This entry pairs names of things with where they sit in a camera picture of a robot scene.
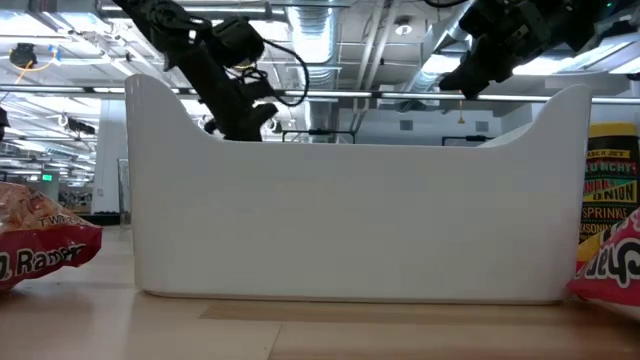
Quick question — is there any smooth silver ventilation duct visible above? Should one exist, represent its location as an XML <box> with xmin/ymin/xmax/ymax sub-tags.
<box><xmin>399</xmin><ymin>0</ymin><xmax>481</xmax><ymax>96</ymax></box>

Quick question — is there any black aluminium table frame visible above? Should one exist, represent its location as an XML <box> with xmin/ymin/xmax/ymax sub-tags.
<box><xmin>74</xmin><ymin>213</ymin><xmax>121</xmax><ymax>226</ymax></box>

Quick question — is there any ribbed silver ventilation duct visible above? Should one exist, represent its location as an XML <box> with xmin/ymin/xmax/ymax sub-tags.
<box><xmin>285</xmin><ymin>0</ymin><xmax>344</xmax><ymax>145</ymax></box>

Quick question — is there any red yellow ramen packet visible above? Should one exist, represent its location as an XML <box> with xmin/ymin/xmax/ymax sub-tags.
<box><xmin>567</xmin><ymin>207</ymin><xmax>640</xmax><ymax>321</ymax></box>

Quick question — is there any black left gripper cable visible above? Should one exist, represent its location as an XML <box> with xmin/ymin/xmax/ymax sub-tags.
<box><xmin>234</xmin><ymin>38</ymin><xmax>311</xmax><ymax>109</ymax></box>

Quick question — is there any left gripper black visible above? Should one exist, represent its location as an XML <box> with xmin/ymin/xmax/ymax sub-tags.
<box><xmin>172</xmin><ymin>37</ymin><xmax>280</xmax><ymax>142</ymax></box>

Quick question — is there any black ceiling cable reel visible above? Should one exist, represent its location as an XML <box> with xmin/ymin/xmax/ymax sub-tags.
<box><xmin>8</xmin><ymin>42</ymin><xmax>56</xmax><ymax>71</ymax></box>

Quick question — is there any black ceiling device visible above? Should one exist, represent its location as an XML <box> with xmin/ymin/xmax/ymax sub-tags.
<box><xmin>67</xmin><ymin>117</ymin><xmax>96</xmax><ymax>136</ymax></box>

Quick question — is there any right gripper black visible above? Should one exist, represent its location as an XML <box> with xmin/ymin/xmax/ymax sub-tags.
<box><xmin>438</xmin><ymin>0</ymin><xmax>566</xmax><ymax>100</ymax></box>

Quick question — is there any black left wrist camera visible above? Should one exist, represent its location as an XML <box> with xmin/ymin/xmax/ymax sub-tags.
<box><xmin>213</xmin><ymin>16</ymin><xmax>266</xmax><ymax>70</ymax></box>

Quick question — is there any red orange ramen packet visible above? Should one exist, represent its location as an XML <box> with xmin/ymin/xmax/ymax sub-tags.
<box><xmin>0</xmin><ymin>181</ymin><xmax>104</xmax><ymax>293</ymax></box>

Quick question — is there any white plastic bin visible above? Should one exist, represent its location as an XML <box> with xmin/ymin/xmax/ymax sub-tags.
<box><xmin>124</xmin><ymin>73</ymin><xmax>594</xmax><ymax>306</ymax></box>

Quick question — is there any yellow-lid seasoning jar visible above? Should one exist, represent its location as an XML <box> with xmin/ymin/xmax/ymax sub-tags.
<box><xmin>578</xmin><ymin>122</ymin><xmax>640</xmax><ymax>246</ymax></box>

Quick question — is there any horizontal LED light bar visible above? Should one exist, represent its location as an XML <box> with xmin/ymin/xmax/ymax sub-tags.
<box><xmin>0</xmin><ymin>84</ymin><xmax>640</xmax><ymax>105</ymax></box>

